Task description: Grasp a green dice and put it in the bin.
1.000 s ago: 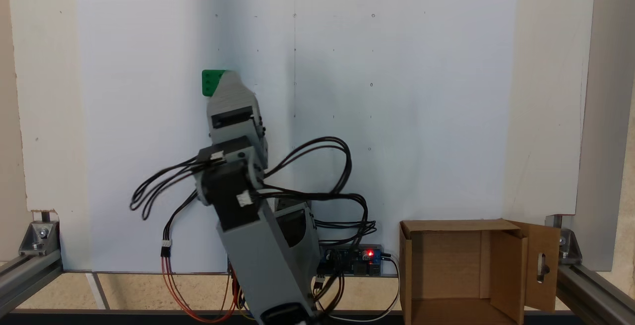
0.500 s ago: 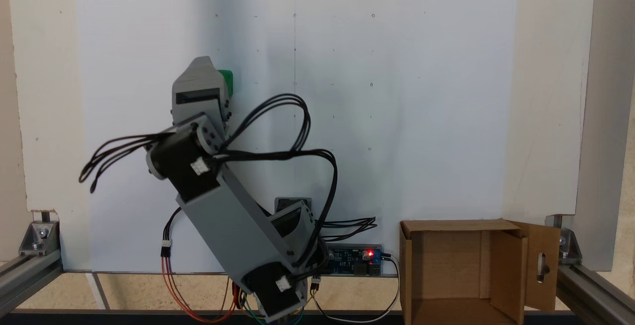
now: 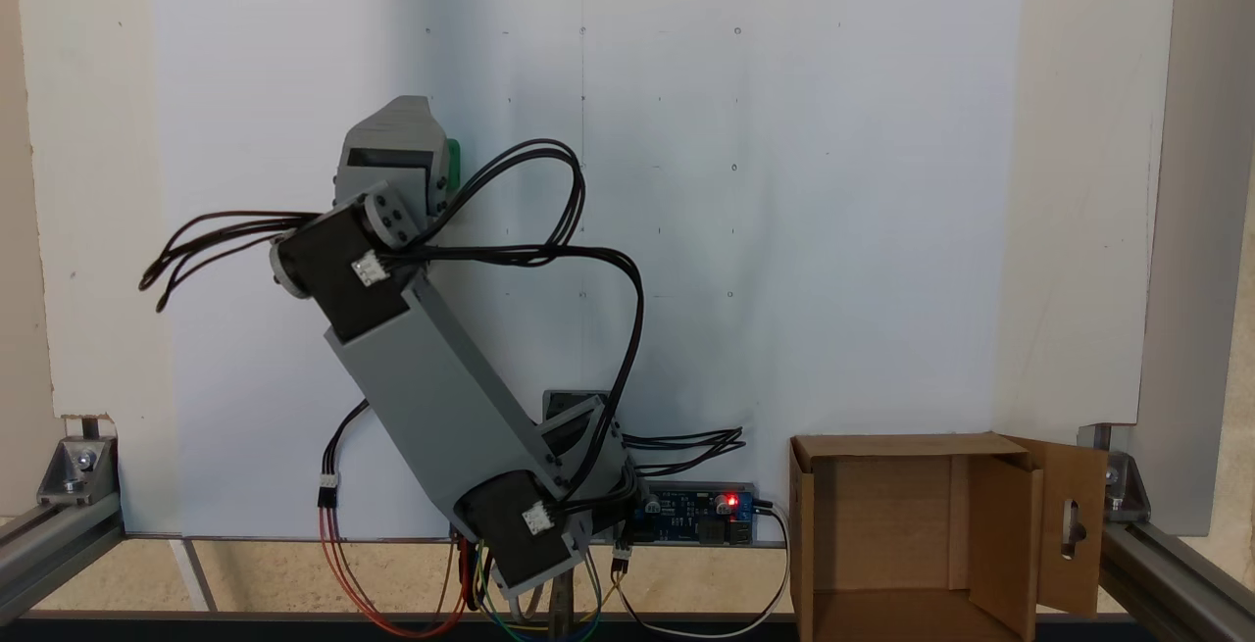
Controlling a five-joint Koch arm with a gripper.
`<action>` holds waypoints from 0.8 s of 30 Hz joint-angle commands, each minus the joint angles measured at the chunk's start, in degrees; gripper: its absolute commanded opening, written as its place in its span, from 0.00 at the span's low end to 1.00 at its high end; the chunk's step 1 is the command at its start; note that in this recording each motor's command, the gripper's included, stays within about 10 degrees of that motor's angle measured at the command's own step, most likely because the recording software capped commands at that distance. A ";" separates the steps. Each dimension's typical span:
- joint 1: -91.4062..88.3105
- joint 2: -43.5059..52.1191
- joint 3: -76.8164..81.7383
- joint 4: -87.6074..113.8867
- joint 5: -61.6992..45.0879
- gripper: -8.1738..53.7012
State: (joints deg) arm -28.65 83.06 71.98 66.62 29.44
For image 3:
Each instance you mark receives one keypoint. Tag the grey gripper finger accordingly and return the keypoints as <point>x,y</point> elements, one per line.
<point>438,181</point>
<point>407,113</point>

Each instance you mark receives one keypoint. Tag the green dice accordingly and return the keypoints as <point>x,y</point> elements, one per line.
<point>455,162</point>

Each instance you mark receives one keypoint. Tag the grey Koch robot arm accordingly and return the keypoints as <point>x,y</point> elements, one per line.
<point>441,387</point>

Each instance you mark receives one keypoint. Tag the large white paper sheet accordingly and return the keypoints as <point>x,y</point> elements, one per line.
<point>784,230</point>

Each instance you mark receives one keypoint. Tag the blue power circuit board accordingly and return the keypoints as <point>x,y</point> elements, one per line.
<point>696,519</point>

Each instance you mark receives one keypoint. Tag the brown cardboard box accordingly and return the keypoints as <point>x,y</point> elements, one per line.
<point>882,524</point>

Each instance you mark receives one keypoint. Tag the metal corner bracket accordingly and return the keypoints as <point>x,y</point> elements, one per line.
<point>1123,485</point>
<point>76,470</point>

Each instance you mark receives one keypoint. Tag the aluminium frame rail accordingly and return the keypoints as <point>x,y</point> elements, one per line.
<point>1177,578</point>
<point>49,549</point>

